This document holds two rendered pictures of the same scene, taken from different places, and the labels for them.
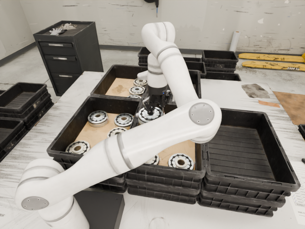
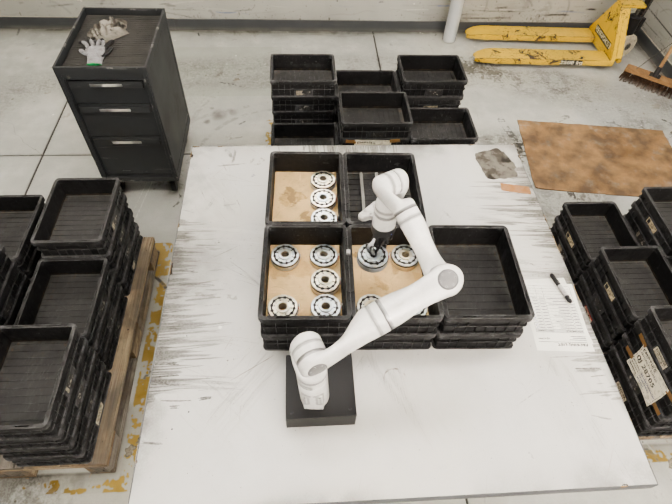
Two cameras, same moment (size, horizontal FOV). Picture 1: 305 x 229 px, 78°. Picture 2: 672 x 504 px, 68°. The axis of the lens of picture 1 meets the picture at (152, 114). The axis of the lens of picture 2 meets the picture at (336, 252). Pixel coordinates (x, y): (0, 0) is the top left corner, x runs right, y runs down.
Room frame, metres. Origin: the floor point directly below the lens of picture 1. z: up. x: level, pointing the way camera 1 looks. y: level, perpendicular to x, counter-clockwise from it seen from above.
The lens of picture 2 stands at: (-0.35, 0.37, 2.30)
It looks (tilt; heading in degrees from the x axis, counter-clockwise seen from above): 52 degrees down; 346
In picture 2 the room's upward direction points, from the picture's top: 4 degrees clockwise
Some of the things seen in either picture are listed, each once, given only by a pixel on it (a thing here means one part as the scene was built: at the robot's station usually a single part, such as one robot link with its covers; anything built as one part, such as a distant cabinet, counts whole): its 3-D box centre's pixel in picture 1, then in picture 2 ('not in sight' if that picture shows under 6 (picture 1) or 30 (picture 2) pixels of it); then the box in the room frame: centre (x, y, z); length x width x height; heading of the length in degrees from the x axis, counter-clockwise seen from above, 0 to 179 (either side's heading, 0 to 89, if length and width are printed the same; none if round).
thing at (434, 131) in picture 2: (218, 91); (434, 145); (1.88, -0.77, 0.31); 0.40 x 0.30 x 0.34; 82
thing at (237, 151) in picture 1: (237, 148); (473, 278); (0.54, -0.36, 0.87); 0.40 x 0.30 x 0.11; 170
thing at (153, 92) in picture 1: (157, 92); (382, 231); (0.62, -0.02, 1.10); 0.08 x 0.08 x 0.09
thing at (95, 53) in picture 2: (55, 31); (93, 50); (2.21, 1.08, 0.88); 0.25 x 0.19 x 0.03; 172
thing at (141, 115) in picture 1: (150, 114); (373, 255); (0.60, 0.01, 1.00); 0.10 x 0.10 x 0.01
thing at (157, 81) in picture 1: (154, 73); (380, 213); (0.63, -0.01, 1.17); 0.11 x 0.09 x 0.06; 36
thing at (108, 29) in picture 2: (68, 26); (108, 27); (2.44, 1.02, 0.88); 0.29 x 0.22 x 0.03; 172
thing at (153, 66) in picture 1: (160, 47); (391, 192); (0.62, -0.03, 1.27); 0.09 x 0.07 x 0.15; 110
